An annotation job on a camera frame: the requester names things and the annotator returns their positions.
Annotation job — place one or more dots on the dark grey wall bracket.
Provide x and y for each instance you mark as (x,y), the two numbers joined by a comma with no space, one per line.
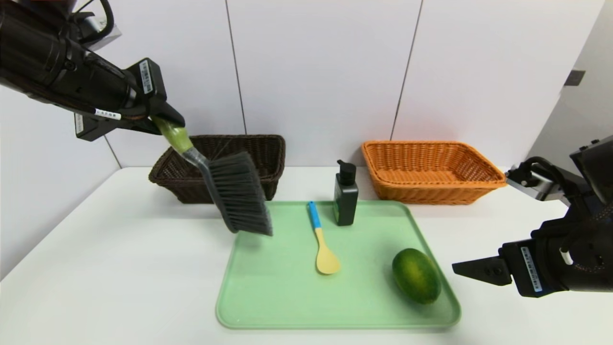
(574,77)

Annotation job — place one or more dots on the black pump dispenser bottle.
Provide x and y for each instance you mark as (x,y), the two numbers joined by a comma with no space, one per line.
(346,201)

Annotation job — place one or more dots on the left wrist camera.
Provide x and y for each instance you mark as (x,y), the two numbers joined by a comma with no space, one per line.
(103,36)

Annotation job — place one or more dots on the light green plastic tray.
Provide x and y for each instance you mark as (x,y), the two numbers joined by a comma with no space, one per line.
(364,287)

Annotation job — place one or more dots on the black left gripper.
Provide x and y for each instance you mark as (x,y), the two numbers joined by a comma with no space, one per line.
(150,82)

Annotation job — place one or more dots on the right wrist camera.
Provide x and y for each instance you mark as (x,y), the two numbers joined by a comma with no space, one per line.
(539,187)

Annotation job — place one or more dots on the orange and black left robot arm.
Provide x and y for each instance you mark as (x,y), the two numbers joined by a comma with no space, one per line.
(43,57)

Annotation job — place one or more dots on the green mango fruit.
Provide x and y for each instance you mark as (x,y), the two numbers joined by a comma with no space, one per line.
(416,278)

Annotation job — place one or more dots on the dark brown wicker basket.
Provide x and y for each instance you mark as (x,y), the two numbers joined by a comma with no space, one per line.
(182,187)

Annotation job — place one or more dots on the orange wicker basket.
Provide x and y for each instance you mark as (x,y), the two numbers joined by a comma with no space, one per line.
(431,194)

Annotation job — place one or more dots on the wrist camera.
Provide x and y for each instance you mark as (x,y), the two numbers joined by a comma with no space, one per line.
(539,187)
(103,36)

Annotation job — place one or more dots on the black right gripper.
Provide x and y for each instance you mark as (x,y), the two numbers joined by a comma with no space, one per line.
(527,268)

